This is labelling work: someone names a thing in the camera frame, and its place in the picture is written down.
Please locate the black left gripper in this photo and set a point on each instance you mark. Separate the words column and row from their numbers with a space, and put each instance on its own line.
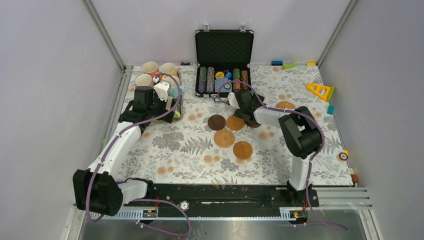
column 164, row 105

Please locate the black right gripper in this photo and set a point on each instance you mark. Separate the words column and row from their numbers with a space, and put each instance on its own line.
column 238, row 112

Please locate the dark walnut wooden coaster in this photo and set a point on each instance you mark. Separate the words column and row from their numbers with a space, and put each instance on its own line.
column 252, row 125

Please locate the light green mug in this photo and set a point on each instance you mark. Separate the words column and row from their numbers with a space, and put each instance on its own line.
column 177, row 113

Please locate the dark brown wooden coaster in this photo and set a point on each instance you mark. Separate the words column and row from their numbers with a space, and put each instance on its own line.
column 216, row 122

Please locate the woven cork coaster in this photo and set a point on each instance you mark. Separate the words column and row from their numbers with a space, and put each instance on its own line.
column 224, row 138

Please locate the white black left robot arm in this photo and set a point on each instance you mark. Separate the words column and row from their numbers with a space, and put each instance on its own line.
column 96, row 189

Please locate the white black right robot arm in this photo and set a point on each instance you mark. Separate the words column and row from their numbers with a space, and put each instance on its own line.
column 302, row 136

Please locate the orange wooden coaster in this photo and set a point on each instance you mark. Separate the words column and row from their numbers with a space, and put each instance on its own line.
column 235, row 123

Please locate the woven rattan coaster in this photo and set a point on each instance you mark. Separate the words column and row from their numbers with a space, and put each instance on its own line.
column 285, row 105

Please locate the light brown wooden coaster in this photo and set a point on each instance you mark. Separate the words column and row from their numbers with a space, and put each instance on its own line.
column 243, row 150

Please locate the light blue mug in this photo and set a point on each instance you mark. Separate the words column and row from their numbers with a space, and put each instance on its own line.
column 173, row 90

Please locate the silver metal tray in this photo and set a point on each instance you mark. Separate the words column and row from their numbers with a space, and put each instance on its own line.
column 179, row 99

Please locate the pink mug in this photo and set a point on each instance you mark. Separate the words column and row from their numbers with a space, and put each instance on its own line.
column 151, row 68

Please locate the yellow mug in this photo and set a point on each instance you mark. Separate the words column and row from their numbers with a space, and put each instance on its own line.
column 168, row 68

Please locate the blue toy block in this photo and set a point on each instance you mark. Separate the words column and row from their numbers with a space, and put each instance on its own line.
column 276, row 63

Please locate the black poker chip case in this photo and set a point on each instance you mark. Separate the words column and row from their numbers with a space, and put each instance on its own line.
column 223, row 61

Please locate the green toy block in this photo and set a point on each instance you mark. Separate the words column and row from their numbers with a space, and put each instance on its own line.
column 287, row 66

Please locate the floral table mat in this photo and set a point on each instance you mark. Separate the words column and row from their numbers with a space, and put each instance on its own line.
column 184, row 152

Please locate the yellow triangle toy block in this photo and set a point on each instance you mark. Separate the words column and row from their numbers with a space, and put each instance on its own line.
column 321, row 91

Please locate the teal toy block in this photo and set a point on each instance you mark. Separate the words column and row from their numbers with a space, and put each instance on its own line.
column 330, row 109

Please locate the tape roll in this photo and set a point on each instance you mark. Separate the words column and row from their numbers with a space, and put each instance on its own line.
column 343, row 156

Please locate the brown wooden block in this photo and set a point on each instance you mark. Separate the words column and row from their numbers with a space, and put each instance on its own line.
column 354, row 177

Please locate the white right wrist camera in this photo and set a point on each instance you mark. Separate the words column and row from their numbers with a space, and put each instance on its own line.
column 232, row 100

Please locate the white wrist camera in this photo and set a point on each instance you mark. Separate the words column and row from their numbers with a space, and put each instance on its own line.
column 161, row 87
column 232, row 100

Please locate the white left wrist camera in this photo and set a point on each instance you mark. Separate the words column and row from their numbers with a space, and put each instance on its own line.
column 161, row 87

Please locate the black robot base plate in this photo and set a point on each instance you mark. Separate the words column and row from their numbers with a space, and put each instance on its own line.
column 227, row 201

